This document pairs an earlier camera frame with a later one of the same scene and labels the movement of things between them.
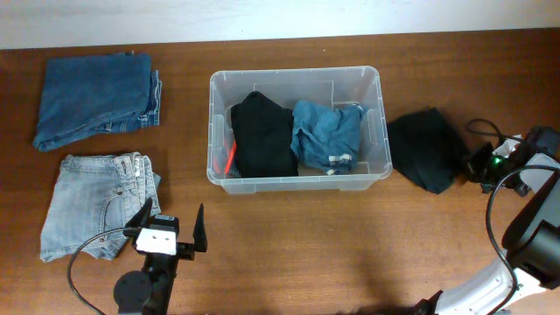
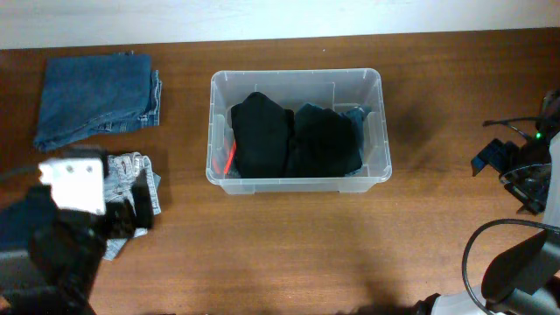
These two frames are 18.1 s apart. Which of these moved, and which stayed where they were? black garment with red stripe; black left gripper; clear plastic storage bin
Moved: black left gripper
Stayed: black garment with red stripe; clear plastic storage bin
